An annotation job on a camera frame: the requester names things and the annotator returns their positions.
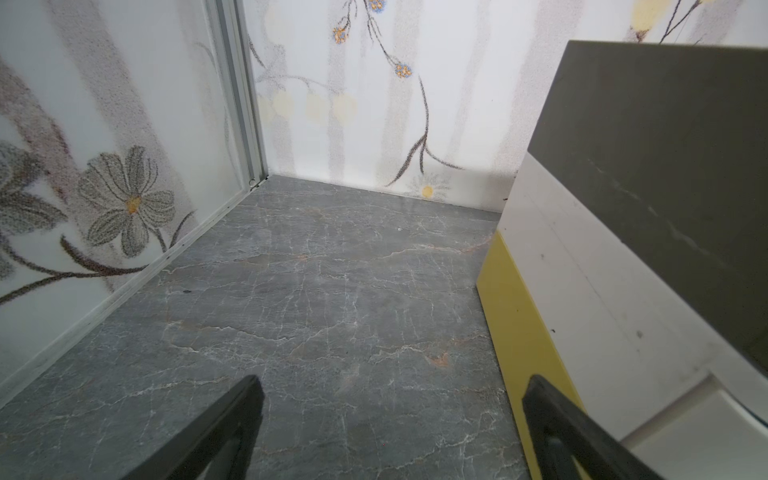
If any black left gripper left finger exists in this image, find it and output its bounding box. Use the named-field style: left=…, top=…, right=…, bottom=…
left=125, top=375, right=265, bottom=479

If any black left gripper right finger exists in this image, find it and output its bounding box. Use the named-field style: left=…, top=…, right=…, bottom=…
left=522, top=374, right=660, bottom=479

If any three-drawer cabinet olive white yellow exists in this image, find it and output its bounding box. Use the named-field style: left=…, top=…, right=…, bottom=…
left=477, top=41, right=767, bottom=479

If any aluminium frame corner post left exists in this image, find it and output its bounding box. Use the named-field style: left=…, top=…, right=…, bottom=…
left=205, top=0, right=268, bottom=190

